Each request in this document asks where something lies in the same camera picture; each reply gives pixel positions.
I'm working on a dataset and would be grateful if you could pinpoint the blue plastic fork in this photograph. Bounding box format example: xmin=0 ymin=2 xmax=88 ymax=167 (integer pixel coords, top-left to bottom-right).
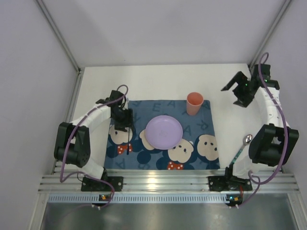
xmin=126 ymin=128 xmax=132 ymax=155

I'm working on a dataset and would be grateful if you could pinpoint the metal spoon patterned handle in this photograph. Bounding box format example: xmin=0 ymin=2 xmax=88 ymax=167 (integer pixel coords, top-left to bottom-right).
xmin=229 ymin=134 xmax=253 ymax=168

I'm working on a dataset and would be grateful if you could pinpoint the purple plastic plate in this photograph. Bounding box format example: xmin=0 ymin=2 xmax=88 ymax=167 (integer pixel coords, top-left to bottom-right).
xmin=145 ymin=115 xmax=183 ymax=150

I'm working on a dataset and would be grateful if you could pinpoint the coral plastic cup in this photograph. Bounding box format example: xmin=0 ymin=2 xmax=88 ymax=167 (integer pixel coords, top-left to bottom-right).
xmin=187 ymin=92 xmax=204 ymax=116

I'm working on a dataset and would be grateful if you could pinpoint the blue bear print placemat cloth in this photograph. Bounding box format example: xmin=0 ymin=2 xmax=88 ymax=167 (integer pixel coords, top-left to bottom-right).
xmin=104 ymin=100 xmax=220 ymax=171

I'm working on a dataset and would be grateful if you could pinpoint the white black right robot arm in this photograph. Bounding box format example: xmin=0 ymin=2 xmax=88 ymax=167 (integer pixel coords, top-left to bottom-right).
xmin=217 ymin=64 xmax=299 ymax=191

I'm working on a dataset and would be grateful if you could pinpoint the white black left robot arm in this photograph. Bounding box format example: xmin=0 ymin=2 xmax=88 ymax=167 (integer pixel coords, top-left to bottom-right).
xmin=54 ymin=89 xmax=134 ymax=182

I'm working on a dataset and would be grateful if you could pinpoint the right aluminium frame post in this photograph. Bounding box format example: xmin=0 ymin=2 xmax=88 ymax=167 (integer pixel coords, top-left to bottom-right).
xmin=248 ymin=0 xmax=293 ymax=71

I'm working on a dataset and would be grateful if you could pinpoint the aluminium frame post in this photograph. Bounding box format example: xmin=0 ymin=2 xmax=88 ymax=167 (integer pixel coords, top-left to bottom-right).
xmin=248 ymin=0 xmax=293 ymax=71
xmin=35 ymin=0 xmax=82 ymax=72

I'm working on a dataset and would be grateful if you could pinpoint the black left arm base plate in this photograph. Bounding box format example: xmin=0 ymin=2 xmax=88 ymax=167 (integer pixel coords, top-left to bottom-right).
xmin=81 ymin=176 xmax=124 ymax=192

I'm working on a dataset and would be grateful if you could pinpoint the aluminium mounting rail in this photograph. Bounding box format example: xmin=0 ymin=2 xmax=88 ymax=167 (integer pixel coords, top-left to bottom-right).
xmin=38 ymin=170 xmax=299 ymax=194

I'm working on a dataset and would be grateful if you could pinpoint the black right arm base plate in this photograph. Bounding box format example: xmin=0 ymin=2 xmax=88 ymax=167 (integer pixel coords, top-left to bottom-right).
xmin=208 ymin=175 xmax=252 ymax=192

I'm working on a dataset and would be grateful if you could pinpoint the blue slotted cable duct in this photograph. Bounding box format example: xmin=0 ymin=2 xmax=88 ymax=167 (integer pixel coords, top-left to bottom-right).
xmin=48 ymin=194 xmax=240 ymax=204

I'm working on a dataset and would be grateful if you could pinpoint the left aluminium frame post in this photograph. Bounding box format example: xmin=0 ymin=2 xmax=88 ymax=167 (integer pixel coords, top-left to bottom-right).
xmin=35 ymin=0 xmax=82 ymax=72

